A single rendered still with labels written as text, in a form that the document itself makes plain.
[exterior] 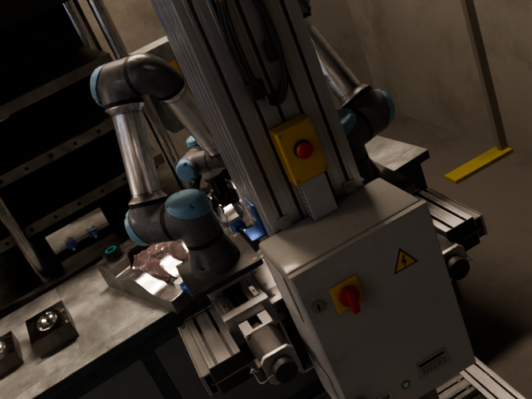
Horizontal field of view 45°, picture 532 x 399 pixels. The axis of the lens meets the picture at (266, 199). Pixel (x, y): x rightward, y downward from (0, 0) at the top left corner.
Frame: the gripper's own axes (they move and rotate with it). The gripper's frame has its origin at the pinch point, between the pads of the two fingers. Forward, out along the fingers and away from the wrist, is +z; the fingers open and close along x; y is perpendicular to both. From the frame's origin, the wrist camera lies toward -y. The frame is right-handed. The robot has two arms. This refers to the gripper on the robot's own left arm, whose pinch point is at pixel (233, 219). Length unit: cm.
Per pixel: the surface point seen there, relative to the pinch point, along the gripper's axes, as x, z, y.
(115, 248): -40, -1, -30
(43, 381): -83, 13, 3
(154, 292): -37.3, 7.3, 2.0
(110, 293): -50, 13, -28
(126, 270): -41.0, 5.9, -23.1
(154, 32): 66, -35, -249
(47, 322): -75, 8, -24
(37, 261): -70, 4, -74
